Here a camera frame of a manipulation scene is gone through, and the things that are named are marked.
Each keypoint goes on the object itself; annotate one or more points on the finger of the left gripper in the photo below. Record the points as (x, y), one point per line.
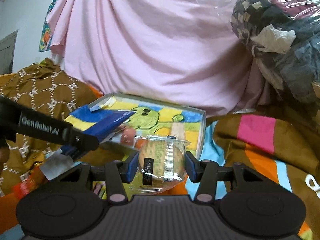
(79, 144)

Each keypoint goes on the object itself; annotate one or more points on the red meat snack packet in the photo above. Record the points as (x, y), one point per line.
(30, 181)

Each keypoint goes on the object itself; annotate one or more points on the cartoon wall poster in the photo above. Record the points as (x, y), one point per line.
(46, 34)

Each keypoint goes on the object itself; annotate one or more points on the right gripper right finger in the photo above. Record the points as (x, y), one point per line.
(202, 172)

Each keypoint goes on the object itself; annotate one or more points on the colourful cartoon bedspread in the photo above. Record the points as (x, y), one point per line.
(267, 188)

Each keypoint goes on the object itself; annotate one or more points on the pink bed sheet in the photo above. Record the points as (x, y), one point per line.
(181, 51)

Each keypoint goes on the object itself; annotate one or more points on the grey tray with cartoon drawing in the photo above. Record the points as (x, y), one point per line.
(151, 117)

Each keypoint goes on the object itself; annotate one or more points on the red pink candy packet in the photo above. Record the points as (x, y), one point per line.
(127, 135)

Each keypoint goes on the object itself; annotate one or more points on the plastic bag of clothes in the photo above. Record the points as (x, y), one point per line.
(283, 35)

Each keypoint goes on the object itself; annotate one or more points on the brown patterned PF blanket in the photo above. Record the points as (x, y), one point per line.
(47, 89)

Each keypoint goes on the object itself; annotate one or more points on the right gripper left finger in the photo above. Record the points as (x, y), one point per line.
(117, 173)

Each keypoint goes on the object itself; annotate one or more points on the round cracker packet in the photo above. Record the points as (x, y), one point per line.
(160, 164)

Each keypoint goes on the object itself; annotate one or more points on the blue snack packet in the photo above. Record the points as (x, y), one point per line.
(103, 128)

